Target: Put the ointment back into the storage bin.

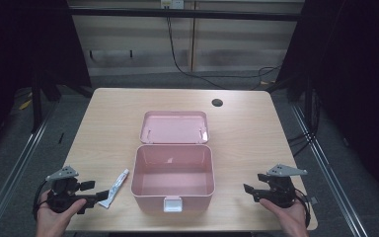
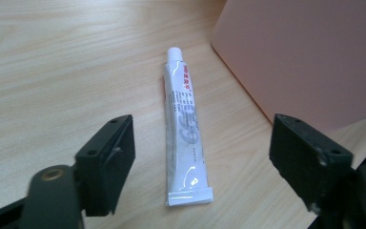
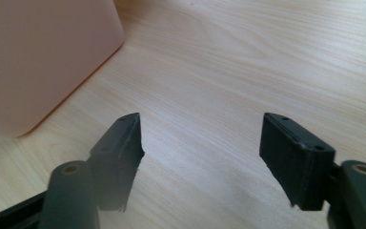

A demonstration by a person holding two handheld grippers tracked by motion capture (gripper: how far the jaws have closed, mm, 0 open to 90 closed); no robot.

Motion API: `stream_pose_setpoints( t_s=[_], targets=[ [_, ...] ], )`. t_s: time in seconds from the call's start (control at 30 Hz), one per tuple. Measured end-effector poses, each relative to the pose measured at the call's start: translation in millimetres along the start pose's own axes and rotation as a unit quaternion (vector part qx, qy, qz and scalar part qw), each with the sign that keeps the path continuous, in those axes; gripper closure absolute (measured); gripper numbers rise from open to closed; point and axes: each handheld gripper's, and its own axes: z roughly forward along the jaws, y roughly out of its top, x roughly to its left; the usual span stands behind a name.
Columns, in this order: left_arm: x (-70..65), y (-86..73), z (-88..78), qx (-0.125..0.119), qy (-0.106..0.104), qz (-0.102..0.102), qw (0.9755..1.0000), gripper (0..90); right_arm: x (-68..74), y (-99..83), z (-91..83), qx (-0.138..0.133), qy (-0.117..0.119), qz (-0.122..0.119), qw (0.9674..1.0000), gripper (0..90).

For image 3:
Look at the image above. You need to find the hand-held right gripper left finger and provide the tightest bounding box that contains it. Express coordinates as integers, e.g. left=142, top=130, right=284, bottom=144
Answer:
left=87, top=112, right=146, bottom=213

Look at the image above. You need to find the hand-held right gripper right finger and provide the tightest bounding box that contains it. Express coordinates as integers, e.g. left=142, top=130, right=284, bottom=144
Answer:
left=258, top=112, right=336, bottom=212

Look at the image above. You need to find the pink plastic container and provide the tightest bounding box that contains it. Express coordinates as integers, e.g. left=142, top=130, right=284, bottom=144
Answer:
left=0, top=0, right=126, bottom=138

